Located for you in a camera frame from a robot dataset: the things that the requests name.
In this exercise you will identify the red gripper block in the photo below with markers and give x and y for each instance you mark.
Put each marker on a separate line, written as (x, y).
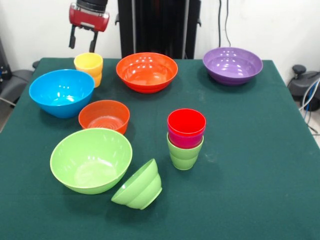
(87, 21)

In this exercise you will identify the yellow cup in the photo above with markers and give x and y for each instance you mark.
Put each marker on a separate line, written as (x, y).
(88, 65)

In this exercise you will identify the blue bowl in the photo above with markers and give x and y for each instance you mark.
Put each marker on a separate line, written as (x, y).
(61, 92)

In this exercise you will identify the large orange bowl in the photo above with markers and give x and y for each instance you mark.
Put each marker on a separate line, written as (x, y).
(147, 72)

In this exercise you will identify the small orange bowl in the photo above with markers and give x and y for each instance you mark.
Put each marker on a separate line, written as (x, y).
(103, 120)

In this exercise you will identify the large green bowl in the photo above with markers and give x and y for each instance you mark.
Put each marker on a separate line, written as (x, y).
(90, 162)

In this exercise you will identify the red cup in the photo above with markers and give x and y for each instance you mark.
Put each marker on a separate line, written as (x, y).
(186, 122)

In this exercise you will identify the purple cup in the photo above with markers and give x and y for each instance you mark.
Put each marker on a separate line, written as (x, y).
(186, 142)

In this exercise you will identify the large purple bowl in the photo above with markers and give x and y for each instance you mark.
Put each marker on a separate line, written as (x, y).
(232, 67)

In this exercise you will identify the green cup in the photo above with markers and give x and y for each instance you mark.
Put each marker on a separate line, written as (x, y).
(185, 157)

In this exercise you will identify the small green bowl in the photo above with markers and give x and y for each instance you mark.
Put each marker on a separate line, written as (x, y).
(142, 190)

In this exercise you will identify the black machine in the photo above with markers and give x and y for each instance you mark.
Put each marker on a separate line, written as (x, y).
(3, 60)

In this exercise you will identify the dark green tablecloth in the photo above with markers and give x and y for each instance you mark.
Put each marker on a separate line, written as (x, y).
(225, 187)

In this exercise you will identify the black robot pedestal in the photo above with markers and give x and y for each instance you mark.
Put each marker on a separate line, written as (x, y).
(155, 25)

